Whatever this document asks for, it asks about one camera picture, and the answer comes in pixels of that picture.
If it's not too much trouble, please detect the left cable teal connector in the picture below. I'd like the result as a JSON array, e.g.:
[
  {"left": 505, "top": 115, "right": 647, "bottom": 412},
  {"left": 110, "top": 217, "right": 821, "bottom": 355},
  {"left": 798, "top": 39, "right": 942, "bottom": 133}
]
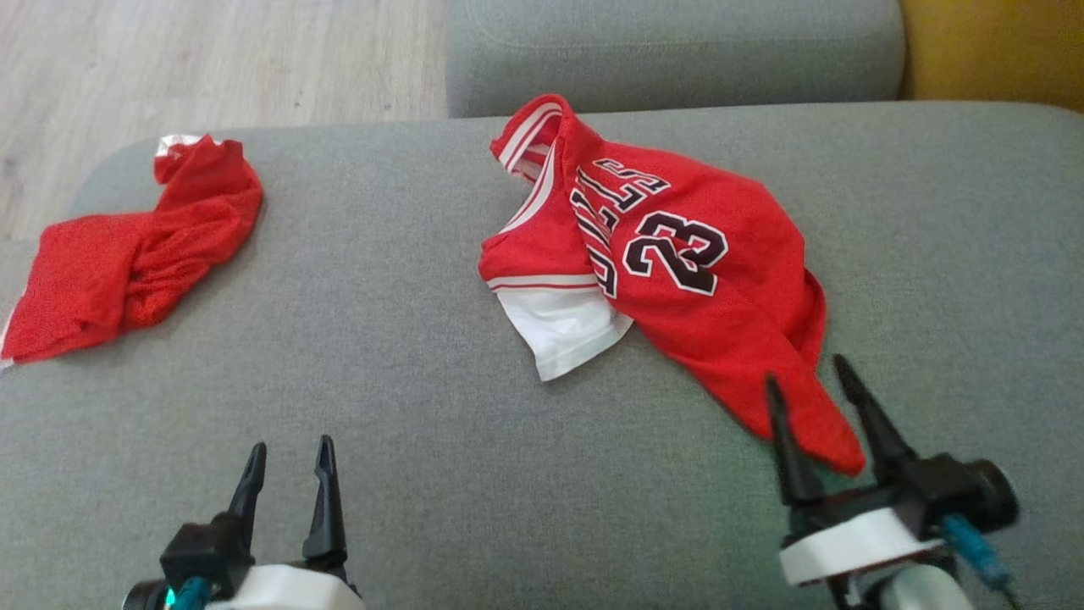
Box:
[{"left": 168, "top": 576, "right": 214, "bottom": 610}]

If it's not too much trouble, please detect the grey sofa seat cushion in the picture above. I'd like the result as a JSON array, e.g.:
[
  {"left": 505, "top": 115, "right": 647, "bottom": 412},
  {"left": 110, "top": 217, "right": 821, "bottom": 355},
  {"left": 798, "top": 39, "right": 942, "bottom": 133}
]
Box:
[{"left": 0, "top": 102, "right": 1084, "bottom": 610}]

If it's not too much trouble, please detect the red basketball jersey number 23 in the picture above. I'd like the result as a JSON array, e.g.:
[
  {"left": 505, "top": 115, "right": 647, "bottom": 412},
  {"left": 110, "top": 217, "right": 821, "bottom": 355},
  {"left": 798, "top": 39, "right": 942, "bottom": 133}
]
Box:
[{"left": 477, "top": 93, "right": 867, "bottom": 477}]

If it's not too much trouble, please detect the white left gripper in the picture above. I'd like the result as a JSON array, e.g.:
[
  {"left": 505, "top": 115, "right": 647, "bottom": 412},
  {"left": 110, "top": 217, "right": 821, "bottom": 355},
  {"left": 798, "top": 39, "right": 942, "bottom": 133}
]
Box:
[{"left": 206, "top": 435, "right": 367, "bottom": 610}]

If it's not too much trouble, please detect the yellow sofa cushion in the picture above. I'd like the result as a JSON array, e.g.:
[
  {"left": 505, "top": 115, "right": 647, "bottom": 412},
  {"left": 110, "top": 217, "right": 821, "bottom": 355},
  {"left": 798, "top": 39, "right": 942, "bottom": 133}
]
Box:
[{"left": 898, "top": 0, "right": 1084, "bottom": 113}]

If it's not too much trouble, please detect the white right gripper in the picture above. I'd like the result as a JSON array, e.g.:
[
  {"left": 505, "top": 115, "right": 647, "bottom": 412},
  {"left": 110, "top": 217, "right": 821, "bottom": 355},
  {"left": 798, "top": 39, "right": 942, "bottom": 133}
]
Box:
[{"left": 765, "top": 353, "right": 947, "bottom": 609}]

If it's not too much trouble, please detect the grey sofa back cushion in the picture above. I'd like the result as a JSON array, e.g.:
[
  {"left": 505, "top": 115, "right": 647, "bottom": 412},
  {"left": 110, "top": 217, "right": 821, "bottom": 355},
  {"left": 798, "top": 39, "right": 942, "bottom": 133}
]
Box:
[{"left": 446, "top": 0, "right": 906, "bottom": 119}]

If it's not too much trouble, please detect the red mesh shorts white stripe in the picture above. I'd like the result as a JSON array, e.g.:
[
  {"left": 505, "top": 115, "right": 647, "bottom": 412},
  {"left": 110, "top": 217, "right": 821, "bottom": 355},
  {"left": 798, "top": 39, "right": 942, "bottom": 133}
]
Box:
[{"left": 0, "top": 134, "right": 265, "bottom": 368}]

